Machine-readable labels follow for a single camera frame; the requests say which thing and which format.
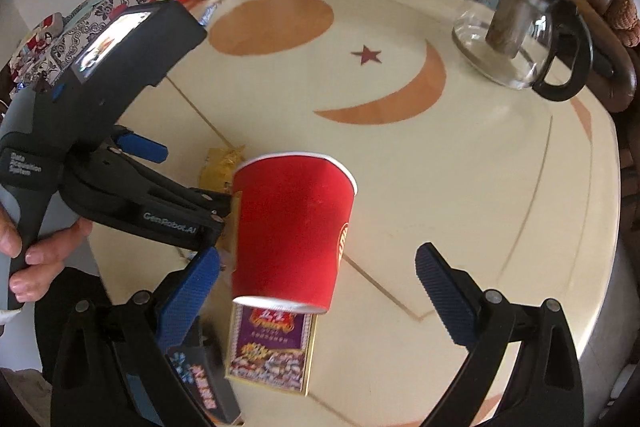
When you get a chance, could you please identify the glass teapot with black handle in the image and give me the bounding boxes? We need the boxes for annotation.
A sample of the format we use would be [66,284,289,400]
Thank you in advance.
[451,0,594,102]

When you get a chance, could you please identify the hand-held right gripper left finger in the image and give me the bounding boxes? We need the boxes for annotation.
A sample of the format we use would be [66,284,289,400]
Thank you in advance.
[50,247,222,427]

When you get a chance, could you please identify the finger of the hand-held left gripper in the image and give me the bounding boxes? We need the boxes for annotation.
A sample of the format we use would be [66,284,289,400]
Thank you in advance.
[60,146,237,255]
[112,127,169,164]

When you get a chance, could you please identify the red paper cup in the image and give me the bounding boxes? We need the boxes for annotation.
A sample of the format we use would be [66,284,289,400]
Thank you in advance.
[230,150,360,315]

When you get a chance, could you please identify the person's left hand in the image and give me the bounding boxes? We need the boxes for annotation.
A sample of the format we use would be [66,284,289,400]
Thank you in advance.
[0,201,94,304]

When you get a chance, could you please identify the small blue wrapper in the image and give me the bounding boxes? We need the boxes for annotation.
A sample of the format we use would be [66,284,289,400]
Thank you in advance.
[199,1,222,26]

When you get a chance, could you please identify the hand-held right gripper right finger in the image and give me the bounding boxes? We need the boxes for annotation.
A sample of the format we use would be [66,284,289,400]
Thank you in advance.
[415,242,584,427]

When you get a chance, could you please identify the purple and gold box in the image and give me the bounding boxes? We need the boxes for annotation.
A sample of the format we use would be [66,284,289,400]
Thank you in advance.
[223,303,318,396]

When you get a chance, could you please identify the yellow wrapper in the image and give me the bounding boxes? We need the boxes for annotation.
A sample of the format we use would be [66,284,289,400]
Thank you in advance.
[199,146,247,270]

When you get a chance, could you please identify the black snack packet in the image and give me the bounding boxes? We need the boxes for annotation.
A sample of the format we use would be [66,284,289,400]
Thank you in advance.
[166,341,242,426]

